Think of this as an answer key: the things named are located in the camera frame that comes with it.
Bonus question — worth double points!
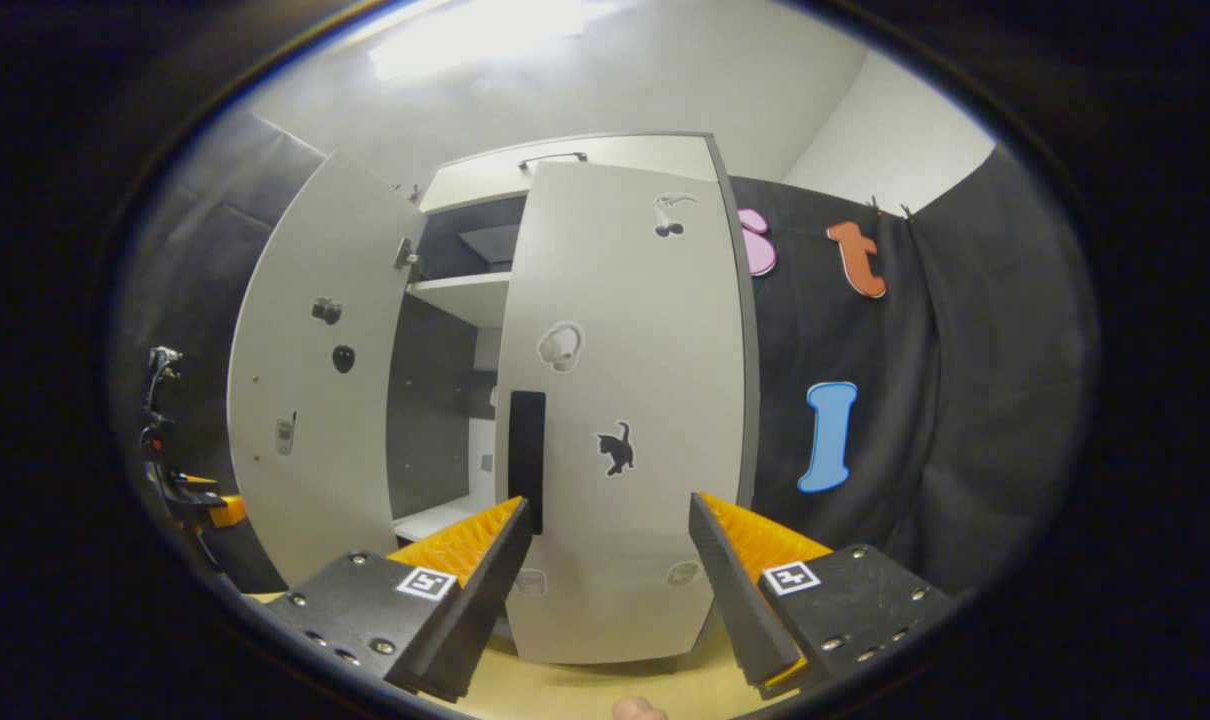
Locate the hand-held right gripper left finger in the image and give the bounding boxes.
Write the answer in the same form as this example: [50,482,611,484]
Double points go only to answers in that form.
[263,495,532,704]

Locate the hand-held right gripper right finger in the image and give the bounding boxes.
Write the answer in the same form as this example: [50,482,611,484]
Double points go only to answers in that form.
[687,492,956,701]

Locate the white cabinet door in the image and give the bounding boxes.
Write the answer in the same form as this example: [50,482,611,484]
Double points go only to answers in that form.
[493,160,761,666]
[227,152,428,588]

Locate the white and grey cabinet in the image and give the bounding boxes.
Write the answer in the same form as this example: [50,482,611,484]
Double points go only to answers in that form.
[385,133,763,546]

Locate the white cabinet drawer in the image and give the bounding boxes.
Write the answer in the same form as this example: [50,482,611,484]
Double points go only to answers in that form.
[420,134,718,213]

